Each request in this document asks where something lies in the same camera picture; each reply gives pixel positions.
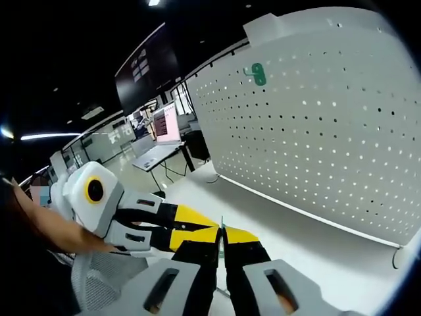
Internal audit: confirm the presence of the white perforated mounting plate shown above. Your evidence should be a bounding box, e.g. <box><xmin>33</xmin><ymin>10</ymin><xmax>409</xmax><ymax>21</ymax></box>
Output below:
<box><xmin>186</xmin><ymin>5</ymin><xmax>418</xmax><ymax>270</ymax></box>

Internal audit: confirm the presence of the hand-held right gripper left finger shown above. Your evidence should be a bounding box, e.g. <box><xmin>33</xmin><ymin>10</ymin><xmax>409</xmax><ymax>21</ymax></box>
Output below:
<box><xmin>114</xmin><ymin>226</ymin><xmax>222</xmax><ymax>316</ymax></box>

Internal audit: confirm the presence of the ceiling air conditioner unit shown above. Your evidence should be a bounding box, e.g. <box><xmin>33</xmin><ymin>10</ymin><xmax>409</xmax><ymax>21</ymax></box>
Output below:
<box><xmin>81</xmin><ymin>104</ymin><xmax>107</xmax><ymax>120</ymax></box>

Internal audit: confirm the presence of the silver laptop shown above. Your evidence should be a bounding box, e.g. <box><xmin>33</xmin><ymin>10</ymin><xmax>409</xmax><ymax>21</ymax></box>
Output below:
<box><xmin>132</xmin><ymin>99</ymin><xmax>187</xmax><ymax>172</ymax></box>

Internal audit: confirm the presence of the large black screen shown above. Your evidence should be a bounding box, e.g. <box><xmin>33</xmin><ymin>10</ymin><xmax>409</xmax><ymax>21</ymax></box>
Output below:
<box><xmin>114</xmin><ymin>21</ymin><xmax>181</xmax><ymax>117</ymax></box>

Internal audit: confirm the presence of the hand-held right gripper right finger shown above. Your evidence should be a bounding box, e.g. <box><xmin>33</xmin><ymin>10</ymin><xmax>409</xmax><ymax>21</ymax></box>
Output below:
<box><xmin>224</xmin><ymin>226</ymin><xmax>334</xmax><ymax>316</ymax></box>

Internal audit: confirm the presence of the black laptop stand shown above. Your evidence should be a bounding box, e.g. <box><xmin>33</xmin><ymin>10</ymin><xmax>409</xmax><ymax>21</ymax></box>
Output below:
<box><xmin>149</xmin><ymin>144</ymin><xmax>199</xmax><ymax>196</ymax></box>

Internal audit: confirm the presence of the white mesh chair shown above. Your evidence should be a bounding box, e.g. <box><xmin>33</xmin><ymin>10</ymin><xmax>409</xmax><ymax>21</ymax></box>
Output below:
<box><xmin>70</xmin><ymin>249</ymin><xmax>149</xmax><ymax>313</ymax></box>

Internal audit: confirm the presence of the ceiling light strip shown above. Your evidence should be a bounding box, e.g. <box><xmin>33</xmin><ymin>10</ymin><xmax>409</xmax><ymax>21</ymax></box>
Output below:
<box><xmin>19</xmin><ymin>130</ymin><xmax>82</xmax><ymax>142</ymax></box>

